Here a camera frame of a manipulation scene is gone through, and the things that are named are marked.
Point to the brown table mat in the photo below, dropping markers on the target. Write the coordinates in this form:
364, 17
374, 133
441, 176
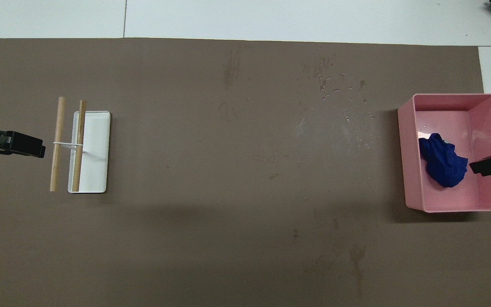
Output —
228, 170

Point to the spilled water droplets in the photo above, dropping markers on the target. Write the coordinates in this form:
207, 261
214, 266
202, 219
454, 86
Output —
325, 78

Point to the thin white crossbar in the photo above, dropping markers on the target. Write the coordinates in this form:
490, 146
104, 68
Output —
67, 144

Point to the pink plastic bin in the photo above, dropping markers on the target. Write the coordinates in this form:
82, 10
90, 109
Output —
454, 198

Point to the white rectangular tray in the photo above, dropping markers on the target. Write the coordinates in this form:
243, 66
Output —
96, 149

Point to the long wooden rod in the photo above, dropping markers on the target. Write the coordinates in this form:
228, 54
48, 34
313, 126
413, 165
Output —
58, 123

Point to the blue towel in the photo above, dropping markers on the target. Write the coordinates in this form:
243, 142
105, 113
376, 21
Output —
443, 164

